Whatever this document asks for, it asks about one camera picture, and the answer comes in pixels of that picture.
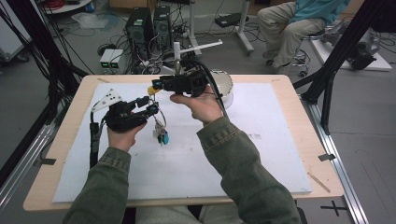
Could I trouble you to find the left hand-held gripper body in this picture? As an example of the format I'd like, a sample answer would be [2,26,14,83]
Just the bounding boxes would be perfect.
[91,88,151,133]

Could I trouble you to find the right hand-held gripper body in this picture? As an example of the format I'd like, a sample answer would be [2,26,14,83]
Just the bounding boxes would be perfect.
[162,55,209,98]

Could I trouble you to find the key ring with coloured tags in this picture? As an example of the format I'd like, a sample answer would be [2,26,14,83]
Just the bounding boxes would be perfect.
[147,85,171,147]

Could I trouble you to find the white key stand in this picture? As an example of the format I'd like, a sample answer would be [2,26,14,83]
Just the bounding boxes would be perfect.
[173,38,234,110]

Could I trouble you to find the white ceramic bowl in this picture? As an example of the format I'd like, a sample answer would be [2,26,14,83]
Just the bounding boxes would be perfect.
[207,69,234,98]

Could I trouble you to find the person's left hand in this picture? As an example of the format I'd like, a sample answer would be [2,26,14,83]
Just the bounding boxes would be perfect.
[106,121,148,153]

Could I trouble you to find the person's right hand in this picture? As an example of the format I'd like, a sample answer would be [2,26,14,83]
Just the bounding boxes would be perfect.
[169,84,224,127]

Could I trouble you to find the white power supply unit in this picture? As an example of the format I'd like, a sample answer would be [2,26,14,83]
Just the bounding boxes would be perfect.
[108,49,125,75]
[99,49,115,71]

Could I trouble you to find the black computer tower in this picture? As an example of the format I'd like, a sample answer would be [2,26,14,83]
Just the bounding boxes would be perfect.
[152,5,173,49]
[125,7,154,47]

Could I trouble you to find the white desk leg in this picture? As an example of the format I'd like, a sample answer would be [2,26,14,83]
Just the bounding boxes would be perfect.
[187,0,203,57]
[234,0,255,56]

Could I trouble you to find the flat black box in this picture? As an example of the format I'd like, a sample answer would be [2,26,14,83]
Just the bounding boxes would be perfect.
[214,12,250,29]

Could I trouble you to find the clear plastic sheet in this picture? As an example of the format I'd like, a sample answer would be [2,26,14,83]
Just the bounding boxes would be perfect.
[71,11,110,30]

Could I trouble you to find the white foam mat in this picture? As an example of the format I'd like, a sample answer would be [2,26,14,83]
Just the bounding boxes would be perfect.
[51,81,313,203]

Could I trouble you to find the person's legs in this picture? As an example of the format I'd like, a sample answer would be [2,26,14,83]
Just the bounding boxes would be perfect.
[134,203,245,224]

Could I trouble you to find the round white table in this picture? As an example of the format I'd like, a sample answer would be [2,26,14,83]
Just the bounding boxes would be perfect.
[42,0,94,15]

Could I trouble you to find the wheeled stool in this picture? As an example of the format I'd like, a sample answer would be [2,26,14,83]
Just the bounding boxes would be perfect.
[266,28,326,78]

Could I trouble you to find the white panel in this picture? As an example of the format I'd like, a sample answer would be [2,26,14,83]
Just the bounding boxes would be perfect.
[0,0,33,63]

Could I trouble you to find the thin wooden stick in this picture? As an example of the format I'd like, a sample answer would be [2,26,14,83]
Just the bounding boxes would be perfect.
[307,172,332,194]

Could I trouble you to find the black equipment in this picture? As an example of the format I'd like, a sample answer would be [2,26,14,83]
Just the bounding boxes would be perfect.
[346,39,378,71]

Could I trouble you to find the white floor platform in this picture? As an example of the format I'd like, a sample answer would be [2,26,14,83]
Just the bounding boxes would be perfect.
[310,28,393,72]

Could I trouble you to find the right hand-held gripper cable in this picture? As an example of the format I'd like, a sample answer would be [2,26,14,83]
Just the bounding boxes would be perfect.
[191,58,230,119]

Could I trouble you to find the hand-held gripper cable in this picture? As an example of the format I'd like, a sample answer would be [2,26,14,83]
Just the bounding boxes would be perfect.
[191,58,230,119]
[89,109,105,170]

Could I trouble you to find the left hand-held gripper cable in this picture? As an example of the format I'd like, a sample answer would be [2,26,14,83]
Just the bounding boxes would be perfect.
[89,109,105,170]

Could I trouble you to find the black metal frame with cables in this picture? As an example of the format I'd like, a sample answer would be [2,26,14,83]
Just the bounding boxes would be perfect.
[0,0,89,125]

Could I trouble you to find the aluminium rail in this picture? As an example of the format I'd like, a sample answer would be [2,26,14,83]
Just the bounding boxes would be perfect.
[0,123,56,209]
[301,94,370,224]

